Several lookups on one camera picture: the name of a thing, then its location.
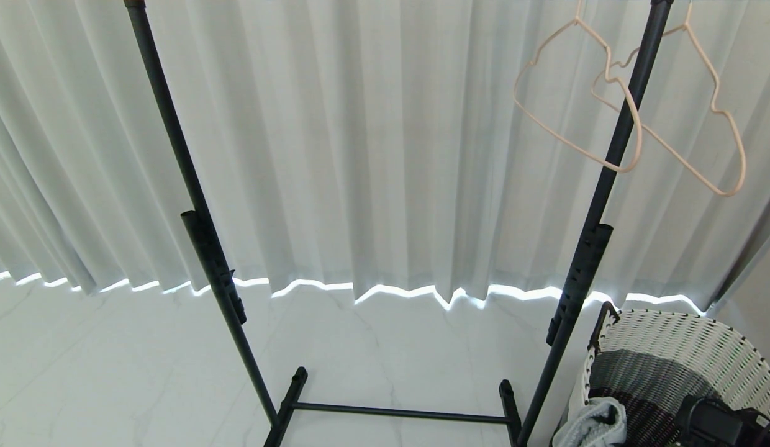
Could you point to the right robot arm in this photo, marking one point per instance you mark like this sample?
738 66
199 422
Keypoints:
708 425

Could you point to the black clothes rack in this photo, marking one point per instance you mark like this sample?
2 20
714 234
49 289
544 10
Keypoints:
205 242

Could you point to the pink clothes hanger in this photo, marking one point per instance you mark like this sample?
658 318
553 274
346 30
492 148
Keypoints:
683 162
565 137

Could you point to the white laundry basket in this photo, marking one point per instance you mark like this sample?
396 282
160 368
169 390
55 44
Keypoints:
670 335

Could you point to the white curtain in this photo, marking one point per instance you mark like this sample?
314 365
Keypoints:
372 136

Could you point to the pale grey shorts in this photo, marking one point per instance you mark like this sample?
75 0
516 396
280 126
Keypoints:
593 428

